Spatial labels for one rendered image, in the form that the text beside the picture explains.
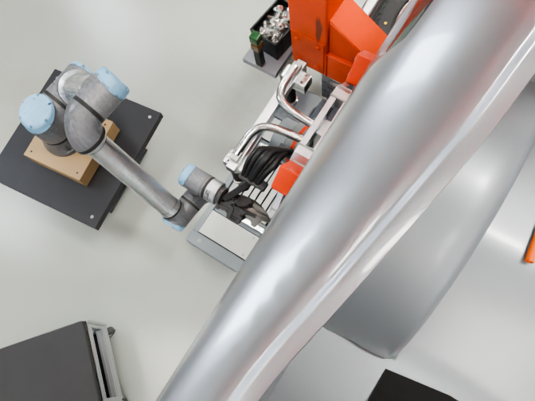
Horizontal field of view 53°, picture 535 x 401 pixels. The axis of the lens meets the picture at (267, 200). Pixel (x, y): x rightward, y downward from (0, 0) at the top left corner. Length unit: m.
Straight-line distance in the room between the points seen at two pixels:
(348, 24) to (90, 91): 0.91
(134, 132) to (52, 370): 1.06
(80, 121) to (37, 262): 1.25
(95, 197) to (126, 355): 0.73
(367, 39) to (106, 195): 1.28
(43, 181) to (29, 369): 0.81
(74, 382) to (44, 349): 0.19
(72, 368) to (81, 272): 0.58
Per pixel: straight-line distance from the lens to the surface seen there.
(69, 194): 2.54
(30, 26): 3.47
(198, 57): 3.00
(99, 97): 1.75
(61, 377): 2.36
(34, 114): 2.33
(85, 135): 1.76
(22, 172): 2.68
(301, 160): 1.47
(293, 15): 2.04
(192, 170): 1.99
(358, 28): 2.04
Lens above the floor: 2.48
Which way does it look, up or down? 72 degrees down
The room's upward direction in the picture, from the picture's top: 18 degrees counter-clockwise
